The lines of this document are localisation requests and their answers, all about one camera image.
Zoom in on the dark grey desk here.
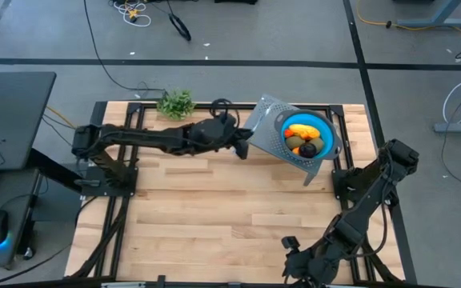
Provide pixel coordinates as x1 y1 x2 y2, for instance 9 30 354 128
0 71 58 269

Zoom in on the black strap loop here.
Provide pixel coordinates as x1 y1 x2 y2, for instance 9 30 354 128
168 11 193 42

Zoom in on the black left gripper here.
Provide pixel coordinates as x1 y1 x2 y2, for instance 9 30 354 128
218 123 255 148

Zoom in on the green plant in white pot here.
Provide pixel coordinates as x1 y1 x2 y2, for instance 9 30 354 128
156 88 196 122

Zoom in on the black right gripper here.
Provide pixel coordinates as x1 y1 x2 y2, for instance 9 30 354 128
283 244 335 286

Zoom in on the yellow floor cable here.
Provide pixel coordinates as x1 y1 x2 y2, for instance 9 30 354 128
356 0 461 45

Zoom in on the grey desk foot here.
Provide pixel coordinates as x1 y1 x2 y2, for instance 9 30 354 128
433 122 461 134
396 0 461 30

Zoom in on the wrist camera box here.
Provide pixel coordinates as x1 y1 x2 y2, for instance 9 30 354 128
234 138 251 161
281 235 301 254

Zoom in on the olive green oval fruit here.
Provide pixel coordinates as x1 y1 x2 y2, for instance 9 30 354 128
308 137 326 153
285 135 307 151

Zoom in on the black aluminium rig frame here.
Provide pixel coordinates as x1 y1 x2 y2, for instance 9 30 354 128
64 102 418 288

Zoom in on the white cable bundle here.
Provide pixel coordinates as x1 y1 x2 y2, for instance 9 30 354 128
110 0 152 28

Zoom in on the grey perforated metal shelf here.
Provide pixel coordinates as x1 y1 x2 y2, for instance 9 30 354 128
243 94 338 187

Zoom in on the long yellow orange fruit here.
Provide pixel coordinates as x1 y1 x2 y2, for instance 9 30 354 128
288 123 322 140

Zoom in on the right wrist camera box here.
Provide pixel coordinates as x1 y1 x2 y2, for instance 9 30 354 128
281 235 301 254

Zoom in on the teal collapsible colander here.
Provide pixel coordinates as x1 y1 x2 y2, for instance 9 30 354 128
273 108 343 163

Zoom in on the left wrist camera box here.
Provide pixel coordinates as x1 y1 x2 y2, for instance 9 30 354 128
234 138 251 161

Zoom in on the dark purple round fruit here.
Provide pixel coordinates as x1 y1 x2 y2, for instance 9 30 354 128
298 142 319 159

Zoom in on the black floor cable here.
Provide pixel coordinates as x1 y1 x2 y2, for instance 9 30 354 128
82 0 167 92

